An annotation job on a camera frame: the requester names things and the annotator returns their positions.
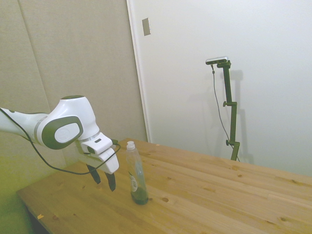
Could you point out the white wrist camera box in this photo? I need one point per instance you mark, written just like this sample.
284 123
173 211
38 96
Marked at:
96 144

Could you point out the silver exterior camera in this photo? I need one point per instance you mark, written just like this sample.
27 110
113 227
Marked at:
217 60

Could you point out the dark green camera stand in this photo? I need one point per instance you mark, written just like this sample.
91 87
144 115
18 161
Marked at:
231 109

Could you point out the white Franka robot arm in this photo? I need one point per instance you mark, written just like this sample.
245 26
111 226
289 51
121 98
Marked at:
63 122

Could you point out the grey wall switch plate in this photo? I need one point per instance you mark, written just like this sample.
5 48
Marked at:
146 26

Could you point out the white door frame strip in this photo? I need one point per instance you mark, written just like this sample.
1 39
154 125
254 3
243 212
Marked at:
139 73

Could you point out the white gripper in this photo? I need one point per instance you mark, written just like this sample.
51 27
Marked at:
107 163

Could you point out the clear dish soap bottle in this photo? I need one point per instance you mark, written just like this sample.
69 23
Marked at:
138 175

